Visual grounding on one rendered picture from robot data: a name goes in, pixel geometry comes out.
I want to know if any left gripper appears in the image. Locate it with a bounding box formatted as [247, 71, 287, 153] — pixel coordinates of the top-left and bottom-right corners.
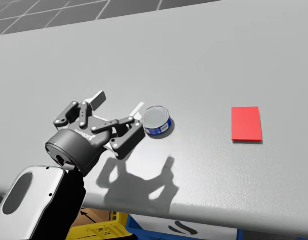
[45, 90, 146, 176]

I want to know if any blue flat can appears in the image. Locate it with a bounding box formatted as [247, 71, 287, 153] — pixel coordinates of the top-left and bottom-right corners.
[143, 105, 173, 138]

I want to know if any brown box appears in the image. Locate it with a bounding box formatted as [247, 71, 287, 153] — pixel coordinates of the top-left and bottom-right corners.
[78, 207, 111, 224]

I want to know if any yellow box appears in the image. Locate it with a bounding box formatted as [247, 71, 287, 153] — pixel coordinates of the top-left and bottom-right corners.
[68, 211, 136, 240]

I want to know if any white box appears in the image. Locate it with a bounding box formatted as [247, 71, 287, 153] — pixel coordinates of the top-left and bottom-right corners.
[140, 215, 238, 240]

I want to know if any pink pad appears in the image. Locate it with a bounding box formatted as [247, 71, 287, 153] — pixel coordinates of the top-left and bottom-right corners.
[230, 106, 263, 143]

